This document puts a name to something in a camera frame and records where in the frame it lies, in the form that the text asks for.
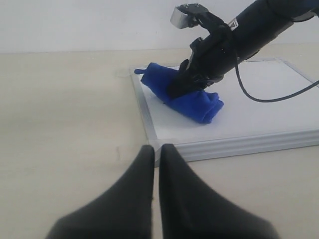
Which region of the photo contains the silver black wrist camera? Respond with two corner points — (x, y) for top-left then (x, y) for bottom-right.
(170, 3), (208, 29)

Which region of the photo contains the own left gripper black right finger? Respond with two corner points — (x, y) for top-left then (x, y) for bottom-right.
(159, 144), (280, 239)

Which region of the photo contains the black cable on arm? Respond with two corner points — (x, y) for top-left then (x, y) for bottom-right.
(233, 62), (319, 103)

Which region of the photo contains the white board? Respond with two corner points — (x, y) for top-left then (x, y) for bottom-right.
(131, 71), (319, 165)

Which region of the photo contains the blue cloth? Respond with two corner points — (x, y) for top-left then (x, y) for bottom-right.
(134, 63), (224, 124)

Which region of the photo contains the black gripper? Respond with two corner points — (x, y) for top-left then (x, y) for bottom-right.
(166, 14), (237, 98)

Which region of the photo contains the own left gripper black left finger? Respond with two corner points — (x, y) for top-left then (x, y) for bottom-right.
(46, 145), (155, 239)

